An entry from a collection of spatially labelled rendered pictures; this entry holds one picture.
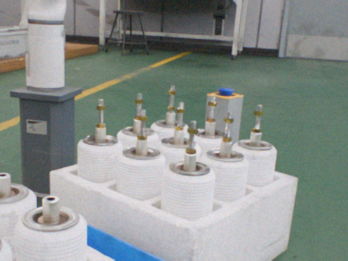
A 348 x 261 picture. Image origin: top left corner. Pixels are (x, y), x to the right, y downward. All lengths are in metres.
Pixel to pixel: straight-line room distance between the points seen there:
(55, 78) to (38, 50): 0.08
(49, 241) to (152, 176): 0.35
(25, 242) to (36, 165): 0.71
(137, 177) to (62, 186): 0.19
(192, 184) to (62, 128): 0.55
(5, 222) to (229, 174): 0.43
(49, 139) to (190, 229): 0.60
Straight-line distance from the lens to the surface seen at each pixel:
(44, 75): 1.28
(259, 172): 1.03
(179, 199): 0.84
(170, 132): 1.14
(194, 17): 6.20
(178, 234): 0.82
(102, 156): 0.98
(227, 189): 0.94
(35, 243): 0.63
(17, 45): 4.03
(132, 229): 0.90
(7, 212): 0.71
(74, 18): 6.69
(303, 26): 6.09
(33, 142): 1.31
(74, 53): 4.82
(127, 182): 0.92
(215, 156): 0.94
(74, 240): 0.63
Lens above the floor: 0.53
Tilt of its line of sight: 18 degrees down
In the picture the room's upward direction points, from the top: 3 degrees clockwise
